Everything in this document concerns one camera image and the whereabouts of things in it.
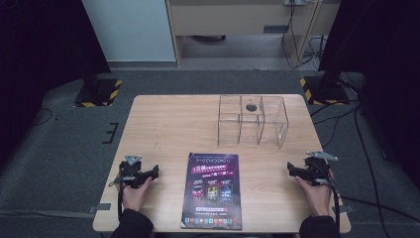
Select black curtain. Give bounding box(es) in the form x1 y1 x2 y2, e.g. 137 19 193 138
318 0 420 187
0 0 112 168

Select white panel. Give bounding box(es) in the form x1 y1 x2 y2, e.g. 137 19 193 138
81 0 176 62

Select right hand-held gripper black cable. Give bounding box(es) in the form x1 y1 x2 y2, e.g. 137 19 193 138
316 178 342 232

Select person's left hand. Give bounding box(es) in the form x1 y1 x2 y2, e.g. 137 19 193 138
121 176 154 213

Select black hanging cables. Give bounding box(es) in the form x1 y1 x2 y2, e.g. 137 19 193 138
280 0 329 70

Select person's right hand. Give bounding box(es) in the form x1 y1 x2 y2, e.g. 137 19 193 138
294 169 335 218

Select thin black floor cable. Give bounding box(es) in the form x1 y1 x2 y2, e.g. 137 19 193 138
32 107 54 127

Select grey tape strip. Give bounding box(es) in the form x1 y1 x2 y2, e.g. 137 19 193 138
87 202 112 214
331 204 357 215

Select black stand base striped edge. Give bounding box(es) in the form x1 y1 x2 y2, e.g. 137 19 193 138
299 75 351 106
73 77 124 108

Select left hand-held gripper black cable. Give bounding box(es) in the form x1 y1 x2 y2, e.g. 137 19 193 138
116 179 126 222

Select hand-held gripper black cable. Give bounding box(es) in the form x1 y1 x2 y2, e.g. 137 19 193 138
316 178 342 232
116 179 126 222

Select clear acrylic organizer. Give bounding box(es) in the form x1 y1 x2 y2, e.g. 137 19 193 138
216 94 290 149

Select light wooden desk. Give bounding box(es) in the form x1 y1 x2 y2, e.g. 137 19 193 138
164 0 342 69

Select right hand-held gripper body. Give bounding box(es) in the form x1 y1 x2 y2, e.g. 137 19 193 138
303 150 340 186

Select dark purple magazine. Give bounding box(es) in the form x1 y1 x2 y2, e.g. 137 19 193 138
179 152 244 231

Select black floor tape marks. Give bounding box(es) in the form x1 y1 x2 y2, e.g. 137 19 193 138
101 122 120 145

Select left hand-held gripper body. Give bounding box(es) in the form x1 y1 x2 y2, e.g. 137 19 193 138
109 154 149 189

